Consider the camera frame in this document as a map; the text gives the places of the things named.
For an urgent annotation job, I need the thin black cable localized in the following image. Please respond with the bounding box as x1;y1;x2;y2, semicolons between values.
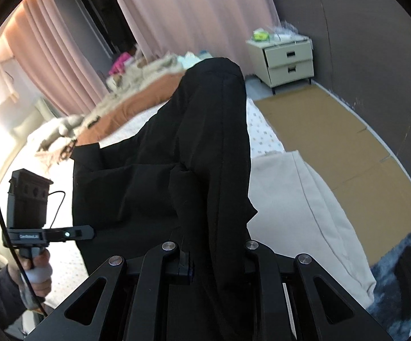
47;190;66;228

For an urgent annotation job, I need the person's left hand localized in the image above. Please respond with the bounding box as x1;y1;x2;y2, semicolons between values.
8;250;53;298

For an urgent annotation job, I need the pale blue pillow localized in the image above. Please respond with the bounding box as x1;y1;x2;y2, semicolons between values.
176;51;214;67

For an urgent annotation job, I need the clear plastic clutter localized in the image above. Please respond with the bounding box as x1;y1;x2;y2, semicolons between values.
269;21;306;42

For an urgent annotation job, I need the cream bed frame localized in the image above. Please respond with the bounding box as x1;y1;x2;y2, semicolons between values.
0;104;61;256

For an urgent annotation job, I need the brown blanket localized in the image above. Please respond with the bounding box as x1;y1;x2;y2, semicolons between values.
74;71;186;147

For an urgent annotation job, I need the white dotted bedsheet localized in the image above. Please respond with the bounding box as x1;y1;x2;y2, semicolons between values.
0;96;285;308

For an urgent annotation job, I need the pink cloth item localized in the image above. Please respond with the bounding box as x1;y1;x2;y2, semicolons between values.
109;51;132;76

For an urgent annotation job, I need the wide pink curtain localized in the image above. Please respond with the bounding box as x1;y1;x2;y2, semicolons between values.
104;0;281;65

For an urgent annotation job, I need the cardboard floor sheet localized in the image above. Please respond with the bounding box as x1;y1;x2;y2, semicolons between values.
253;85;411;268

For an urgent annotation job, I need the narrow pink curtain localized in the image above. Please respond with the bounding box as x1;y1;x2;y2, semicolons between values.
0;0;112;121

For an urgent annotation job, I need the black collared coat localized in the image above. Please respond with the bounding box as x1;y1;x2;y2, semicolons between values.
71;57;259;341

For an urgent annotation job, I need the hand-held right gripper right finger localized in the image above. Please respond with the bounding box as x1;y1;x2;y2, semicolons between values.
244;240;394;341

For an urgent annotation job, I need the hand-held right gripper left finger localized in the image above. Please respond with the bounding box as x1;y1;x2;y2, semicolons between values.
42;242;195;341

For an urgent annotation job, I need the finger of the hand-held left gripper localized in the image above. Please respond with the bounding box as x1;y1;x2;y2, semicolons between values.
72;225;96;240

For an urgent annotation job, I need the cream two-drawer nightstand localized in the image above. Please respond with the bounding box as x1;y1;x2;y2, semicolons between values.
245;30;315;95

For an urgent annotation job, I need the blue shaggy rug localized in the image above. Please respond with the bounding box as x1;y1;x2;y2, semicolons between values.
368;220;411;332

